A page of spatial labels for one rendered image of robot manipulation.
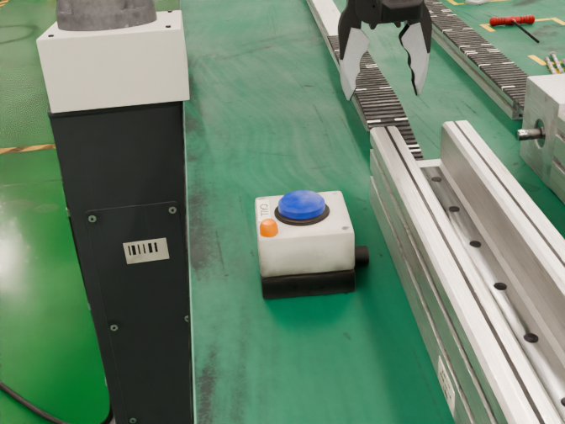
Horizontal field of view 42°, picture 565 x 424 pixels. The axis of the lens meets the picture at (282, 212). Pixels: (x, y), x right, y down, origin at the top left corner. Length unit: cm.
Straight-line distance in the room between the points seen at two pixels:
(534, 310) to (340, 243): 16
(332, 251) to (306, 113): 44
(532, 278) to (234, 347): 23
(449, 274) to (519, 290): 8
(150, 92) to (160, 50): 6
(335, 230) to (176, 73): 56
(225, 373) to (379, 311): 14
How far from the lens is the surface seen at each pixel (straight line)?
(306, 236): 60
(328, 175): 84
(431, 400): 54
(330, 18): 142
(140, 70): 111
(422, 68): 93
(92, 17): 114
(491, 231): 63
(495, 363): 44
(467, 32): 129
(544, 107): 83
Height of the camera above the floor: 114
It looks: 28 degrees down
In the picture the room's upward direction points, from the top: 4 degrees counter-clockwise
